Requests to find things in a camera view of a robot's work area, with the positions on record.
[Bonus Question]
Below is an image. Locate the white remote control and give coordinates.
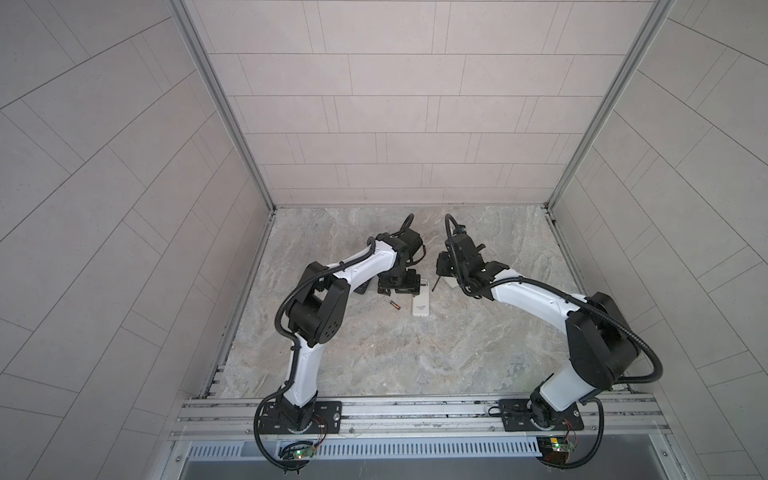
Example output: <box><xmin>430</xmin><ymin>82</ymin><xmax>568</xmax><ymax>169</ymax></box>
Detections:
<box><xmin>411</xmin><ymin>280</ymin><xmax>431</xmax><ymax>318</ymax></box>

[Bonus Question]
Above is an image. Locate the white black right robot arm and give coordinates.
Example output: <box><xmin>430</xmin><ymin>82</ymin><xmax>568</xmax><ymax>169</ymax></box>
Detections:
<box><xmin>437</xmin><ymin>226</ymin><xmax>641</xmax><ymax>429</ymax></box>

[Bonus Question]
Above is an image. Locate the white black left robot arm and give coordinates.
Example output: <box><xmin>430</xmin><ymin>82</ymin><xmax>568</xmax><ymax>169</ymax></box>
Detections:
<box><xmin>275</xmin><ymin>227</ymin><xmax>426</xmax><ymax>430</ymax></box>

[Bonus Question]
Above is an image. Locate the left circuit board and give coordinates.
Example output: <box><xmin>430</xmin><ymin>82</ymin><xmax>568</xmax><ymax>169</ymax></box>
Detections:
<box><xmin>279</xmin><ymin>440</ymin><xmax>319</xmax><ymax>462</ymax></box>

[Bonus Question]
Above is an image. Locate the circuit board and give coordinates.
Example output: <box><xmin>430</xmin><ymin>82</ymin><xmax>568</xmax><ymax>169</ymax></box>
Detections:
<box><xmin>536</xmin><ymin>436</ymin><xmax>578</xmax><ymax>465</ymax></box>
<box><xmin>279</xmin><ymin>440</ymin><xmax>319</xmax><ymax>462</ymax></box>

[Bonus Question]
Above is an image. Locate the right circuit board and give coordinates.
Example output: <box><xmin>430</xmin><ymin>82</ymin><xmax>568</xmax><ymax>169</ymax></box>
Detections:
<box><xmin>536</xmin><ymin>436</ymin><xmax>578</xmax><ymax>465</ymax></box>

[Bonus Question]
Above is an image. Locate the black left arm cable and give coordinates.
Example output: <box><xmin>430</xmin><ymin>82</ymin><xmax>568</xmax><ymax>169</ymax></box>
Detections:
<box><xmin>253</xmin><ymin>213</ymin><xmax>428</xmax><ymax>472</ymax></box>

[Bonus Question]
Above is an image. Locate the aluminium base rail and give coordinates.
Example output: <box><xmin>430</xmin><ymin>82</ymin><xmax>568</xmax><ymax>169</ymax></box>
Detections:
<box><xmin>161</xmin><ymin>392</ymin><xmax>685</xmax><ymax>480</ymax></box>

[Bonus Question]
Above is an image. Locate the aluminium corner post right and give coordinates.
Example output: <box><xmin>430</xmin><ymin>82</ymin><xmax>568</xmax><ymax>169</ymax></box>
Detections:
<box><xmin>544</xmin><ymin>0</ymin><xmax>675</xmax><ymax>212</ymax></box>

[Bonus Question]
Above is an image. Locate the aluminium corner post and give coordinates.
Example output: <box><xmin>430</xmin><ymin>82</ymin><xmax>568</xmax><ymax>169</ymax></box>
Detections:
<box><xmin>544</xmin><ymin>0</ymin><xmax>675</xmax><ymax>212</ymax></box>
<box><xmin>166</xmin><ymin>0</ymin><xmax>276</xmax><ymax>216</ymax></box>

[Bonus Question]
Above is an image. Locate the aluminium corner post left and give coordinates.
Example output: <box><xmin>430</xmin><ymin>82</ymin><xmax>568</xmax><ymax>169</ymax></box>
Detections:
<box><xmin>166</xmin><ymin>0</ymin><xmax>276</xmax><ymax>216</ymax></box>

